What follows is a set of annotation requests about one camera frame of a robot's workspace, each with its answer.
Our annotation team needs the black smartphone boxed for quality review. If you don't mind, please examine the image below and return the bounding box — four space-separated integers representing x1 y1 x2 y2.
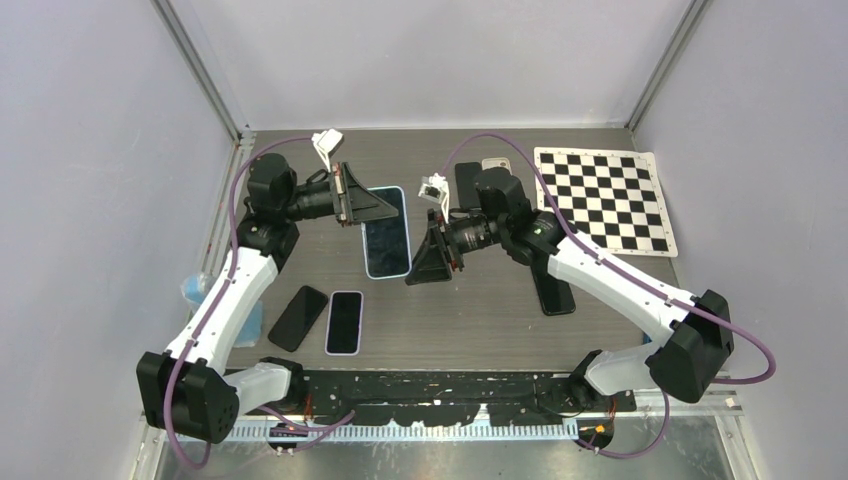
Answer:
454 162 482 210

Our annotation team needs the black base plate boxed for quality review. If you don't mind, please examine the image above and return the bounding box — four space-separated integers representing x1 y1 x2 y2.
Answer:
270 370 636 427

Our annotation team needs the beige phone case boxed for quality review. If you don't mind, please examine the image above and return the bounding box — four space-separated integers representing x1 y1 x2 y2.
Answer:
481 157 511 171

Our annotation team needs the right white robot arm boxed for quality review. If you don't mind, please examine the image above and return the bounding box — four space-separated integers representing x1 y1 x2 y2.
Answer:
405 167 734 411

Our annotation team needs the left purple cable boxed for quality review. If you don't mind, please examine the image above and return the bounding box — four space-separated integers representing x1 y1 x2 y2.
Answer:
163 135 316 470

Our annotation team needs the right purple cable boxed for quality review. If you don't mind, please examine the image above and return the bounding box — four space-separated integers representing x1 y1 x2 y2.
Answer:
442 132 778 461

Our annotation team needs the checkerboard calibration mat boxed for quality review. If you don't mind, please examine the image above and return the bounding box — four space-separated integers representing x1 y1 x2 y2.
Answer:
534 147 678 258

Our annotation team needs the purple cable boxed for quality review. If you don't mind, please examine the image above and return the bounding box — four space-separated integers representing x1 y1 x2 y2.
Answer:
442 132 778 461
163 135 316 470

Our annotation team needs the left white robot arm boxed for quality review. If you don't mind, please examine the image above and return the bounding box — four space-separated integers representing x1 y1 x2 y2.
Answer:
136 154 398 444

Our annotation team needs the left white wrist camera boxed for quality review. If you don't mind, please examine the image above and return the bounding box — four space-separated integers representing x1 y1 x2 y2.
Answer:
311 128 344 173

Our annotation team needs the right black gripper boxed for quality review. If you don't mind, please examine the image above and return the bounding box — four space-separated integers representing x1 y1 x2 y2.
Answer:
407 208 508 285

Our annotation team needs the black phone bare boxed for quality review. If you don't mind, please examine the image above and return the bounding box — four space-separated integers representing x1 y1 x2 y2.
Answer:
267 285 329 352

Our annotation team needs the phone in black case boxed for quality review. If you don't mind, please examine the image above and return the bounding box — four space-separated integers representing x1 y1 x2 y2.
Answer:
531 262 576 316

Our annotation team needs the phone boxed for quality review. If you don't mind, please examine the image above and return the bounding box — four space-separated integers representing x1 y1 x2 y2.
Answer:
362 186 412 280
324 291 364 356
531 262 576 316

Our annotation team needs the aluminium front rail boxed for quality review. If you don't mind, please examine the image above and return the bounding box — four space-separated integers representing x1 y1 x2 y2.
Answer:
213 391 744 446

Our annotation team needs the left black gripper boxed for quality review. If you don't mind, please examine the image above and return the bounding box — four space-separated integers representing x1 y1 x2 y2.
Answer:
282 163 399 228

